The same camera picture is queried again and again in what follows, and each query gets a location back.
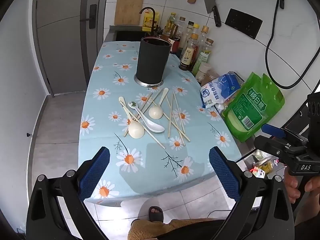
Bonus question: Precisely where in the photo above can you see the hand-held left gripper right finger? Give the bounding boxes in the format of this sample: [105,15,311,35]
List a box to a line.
[209,146,295,240]

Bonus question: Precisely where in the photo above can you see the white blue salt bag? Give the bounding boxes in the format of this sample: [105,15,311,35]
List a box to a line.
[199,71,242,109]

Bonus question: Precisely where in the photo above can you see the dark kitchen sink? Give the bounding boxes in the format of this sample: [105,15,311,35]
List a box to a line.
[115,30,155,42]

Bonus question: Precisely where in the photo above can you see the black wall outlet panel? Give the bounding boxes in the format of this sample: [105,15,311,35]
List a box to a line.
[225,8,263,40]

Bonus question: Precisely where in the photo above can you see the brown fleece clothing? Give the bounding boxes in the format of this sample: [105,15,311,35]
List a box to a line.
[128,217,225,240]

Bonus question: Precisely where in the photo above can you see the dark curved faucet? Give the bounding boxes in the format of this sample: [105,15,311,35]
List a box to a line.
[139,7,159,37]

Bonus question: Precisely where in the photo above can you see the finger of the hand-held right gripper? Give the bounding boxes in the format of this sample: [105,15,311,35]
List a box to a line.
[261,124,288,139]
[253,135,308,164]

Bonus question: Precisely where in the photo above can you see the person's right hand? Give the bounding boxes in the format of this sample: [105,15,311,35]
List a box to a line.
[284,171,320,204]

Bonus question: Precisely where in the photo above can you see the brown spice jar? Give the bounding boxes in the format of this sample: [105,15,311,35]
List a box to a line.
[201,70,220,87]

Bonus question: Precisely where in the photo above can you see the hanging cleaver black handle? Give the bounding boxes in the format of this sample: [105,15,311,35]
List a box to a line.
[202,0,222,27]

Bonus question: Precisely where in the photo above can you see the blue daisy print tablecloth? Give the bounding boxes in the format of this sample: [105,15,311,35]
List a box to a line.
[78,41,242,207]

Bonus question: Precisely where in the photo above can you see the grey door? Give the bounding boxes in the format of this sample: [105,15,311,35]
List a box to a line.
[32,0,110,97]

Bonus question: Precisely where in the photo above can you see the black power cable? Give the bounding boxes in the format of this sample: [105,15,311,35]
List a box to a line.
[265,0,319,89]

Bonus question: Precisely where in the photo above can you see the black utensil holder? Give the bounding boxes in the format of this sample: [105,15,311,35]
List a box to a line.
[134,36,173,88]

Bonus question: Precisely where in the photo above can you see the white lidded jar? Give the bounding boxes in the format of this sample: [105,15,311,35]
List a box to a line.
[195,62,212,83]

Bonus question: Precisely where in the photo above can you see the row of condiment bottles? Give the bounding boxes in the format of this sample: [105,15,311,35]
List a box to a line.
[160,12,215,72]

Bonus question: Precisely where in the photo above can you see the green sugar bag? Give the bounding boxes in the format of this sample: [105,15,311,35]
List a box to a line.
[222,72,285,143]

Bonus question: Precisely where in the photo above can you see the bunch of wooden chopsticks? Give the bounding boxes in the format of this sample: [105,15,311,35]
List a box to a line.
[119,88,191,150]

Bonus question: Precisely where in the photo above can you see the yellow dish soap bottle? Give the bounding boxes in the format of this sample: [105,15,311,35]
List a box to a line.
[142,11,160,28]

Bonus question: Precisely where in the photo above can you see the black door lock handle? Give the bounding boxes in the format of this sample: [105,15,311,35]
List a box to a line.
[79,4,97,29]

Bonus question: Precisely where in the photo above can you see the white ceramic spoon green print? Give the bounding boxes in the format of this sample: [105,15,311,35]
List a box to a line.
[128,101,165,133]

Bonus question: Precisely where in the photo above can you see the black slipper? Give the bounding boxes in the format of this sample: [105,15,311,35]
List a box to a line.
[148,206,165,222]

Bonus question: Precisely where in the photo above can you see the wooden cutting board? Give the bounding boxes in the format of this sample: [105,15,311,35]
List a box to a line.
[114,0,145,26]

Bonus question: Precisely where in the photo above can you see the cream plastic soup spoon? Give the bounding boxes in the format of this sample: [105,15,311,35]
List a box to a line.
[149,88,169,119]
[118,96,145,139]

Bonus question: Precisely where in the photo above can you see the clear plastic food packet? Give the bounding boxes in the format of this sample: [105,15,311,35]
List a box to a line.
[215,100,234,115]

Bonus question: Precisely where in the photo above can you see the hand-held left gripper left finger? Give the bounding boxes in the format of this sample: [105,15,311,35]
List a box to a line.
[26,146,111,240]

